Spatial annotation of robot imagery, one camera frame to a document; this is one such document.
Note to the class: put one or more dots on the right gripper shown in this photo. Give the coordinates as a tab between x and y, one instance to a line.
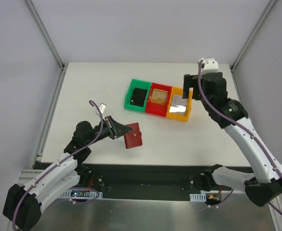
189	82

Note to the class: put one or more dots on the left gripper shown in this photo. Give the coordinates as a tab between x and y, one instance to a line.
112	127

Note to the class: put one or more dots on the red leather card holder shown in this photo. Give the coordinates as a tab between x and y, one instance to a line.
133	138

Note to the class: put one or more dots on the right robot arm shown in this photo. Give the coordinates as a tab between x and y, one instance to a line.
265	182

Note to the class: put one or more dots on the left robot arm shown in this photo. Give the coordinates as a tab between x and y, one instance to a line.
25	204

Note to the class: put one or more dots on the silver VIP card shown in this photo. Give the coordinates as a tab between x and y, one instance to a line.
178	105

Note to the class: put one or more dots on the gold VIP card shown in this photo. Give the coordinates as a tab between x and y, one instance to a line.
159	96

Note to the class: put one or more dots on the black VIP card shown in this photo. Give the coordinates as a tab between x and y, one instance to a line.
138	97

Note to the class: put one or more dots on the yellow plastic bin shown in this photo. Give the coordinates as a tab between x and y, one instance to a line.
185	117

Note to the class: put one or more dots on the red plastic bin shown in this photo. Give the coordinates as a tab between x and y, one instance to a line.
157	109

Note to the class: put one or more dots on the green plastic bin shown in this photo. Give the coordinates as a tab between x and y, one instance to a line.
136	83

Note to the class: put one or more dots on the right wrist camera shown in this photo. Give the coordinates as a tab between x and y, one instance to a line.
209	65

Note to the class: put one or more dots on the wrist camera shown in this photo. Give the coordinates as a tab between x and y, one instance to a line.
102	108
209	65

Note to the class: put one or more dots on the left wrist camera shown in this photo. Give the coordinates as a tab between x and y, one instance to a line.
102	108

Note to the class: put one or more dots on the right aluminium table rail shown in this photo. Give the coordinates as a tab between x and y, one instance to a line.
245	136

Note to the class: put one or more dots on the aluminium table rail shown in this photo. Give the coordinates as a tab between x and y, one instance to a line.
245	136
49	116

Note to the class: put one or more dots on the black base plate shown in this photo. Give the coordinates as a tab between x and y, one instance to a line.
141	182

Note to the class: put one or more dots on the left white cable duct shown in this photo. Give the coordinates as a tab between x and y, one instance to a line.
80	195

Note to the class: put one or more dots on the white cable duct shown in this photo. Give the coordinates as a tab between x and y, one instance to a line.
198	197
80	195

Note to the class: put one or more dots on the left aluminium table rail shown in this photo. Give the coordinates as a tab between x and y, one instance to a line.
49	116

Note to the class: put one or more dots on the right white cable duct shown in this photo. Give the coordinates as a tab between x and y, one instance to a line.
198	197

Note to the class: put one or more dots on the right aluminium frame post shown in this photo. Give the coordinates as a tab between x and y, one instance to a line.
254	32

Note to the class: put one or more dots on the aluminium frame post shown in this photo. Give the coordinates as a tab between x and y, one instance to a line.
44	33
254	32

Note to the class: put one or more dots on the left aluminium frame post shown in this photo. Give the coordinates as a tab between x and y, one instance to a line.
44	33

